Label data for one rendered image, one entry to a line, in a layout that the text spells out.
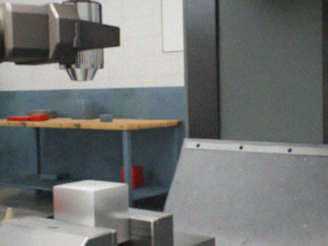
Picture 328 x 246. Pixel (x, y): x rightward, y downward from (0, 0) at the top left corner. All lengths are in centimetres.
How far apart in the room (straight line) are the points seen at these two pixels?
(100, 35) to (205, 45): 40
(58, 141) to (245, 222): 641
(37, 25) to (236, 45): 45
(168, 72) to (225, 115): 509
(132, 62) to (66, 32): 581
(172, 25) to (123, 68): 77
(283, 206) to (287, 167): 6
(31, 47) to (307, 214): 46
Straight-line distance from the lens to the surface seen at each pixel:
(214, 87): 100
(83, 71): 65
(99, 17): 66
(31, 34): 60
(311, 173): 90
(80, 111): 649
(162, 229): 66
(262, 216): 91
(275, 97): 95
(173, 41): 604
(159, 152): 619
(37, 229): 63
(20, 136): 784
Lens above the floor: 118
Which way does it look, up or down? 3 degrees down
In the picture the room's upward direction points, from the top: 1 degrees counter-clockwise
